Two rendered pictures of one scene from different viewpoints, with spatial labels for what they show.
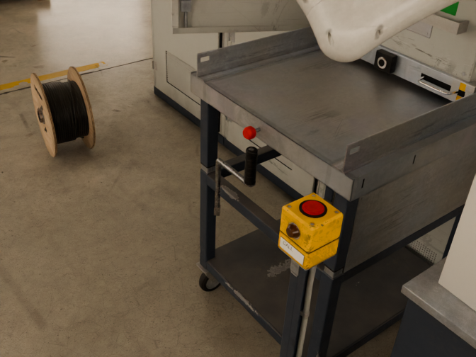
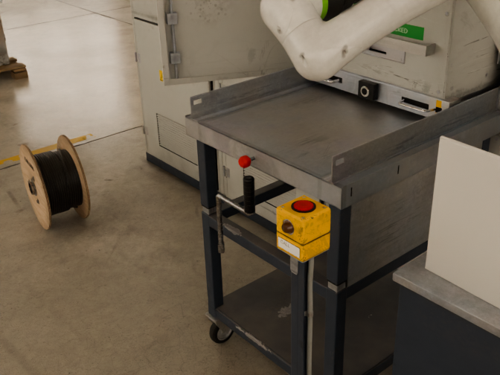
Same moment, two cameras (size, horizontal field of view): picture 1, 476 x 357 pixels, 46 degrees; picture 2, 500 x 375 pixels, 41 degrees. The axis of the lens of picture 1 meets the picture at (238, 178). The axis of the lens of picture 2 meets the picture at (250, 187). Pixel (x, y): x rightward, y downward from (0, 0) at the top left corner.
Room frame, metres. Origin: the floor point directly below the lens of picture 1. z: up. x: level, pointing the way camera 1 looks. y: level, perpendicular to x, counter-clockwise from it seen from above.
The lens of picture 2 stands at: (-0.36, -0.02, 1.55)
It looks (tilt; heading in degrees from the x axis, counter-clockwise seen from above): 27 degrees down; 359
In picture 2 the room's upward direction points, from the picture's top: 2 degrees counter-clockwise
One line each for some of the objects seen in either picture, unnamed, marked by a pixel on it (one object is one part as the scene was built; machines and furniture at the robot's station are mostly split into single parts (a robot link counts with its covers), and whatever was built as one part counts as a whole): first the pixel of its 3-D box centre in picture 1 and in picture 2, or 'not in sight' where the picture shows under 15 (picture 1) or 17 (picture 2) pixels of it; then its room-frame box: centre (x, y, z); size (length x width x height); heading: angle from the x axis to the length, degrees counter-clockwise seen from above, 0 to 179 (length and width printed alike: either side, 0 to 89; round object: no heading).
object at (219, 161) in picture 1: (233, 184); (234, 216); (1.25, 0.01, 0.62); 0.17 x 0.03 x 0.30; 38
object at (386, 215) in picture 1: (336, 199); (338, 230); (1.42, -0.31, 0.46); 0.64 x 0.58 x 0.66; 129
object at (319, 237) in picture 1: (309, 230); (303, 228); (0.79, -0.13, 0.85); 0.08 x 0.08 x 0.10; 39
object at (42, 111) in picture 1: (62, 111); (54, 181); (2.36, 0.85, 0.20); 0.40 x 0.22 x 0.40; 31
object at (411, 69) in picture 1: (394, 59); (376, 87); (1.51, -0.42, 0.90); 0.54 x 0.05 x 0.06; 39
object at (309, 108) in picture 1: (355, 95); (342, 123); (1.42, -0.31, 0.82); 0.68 x 0.62 x 0.06; 129
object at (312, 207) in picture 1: (312, 210); (303, 207); (0.79, -0.14, 0.90); 0.04 x 0.04 x 0.02
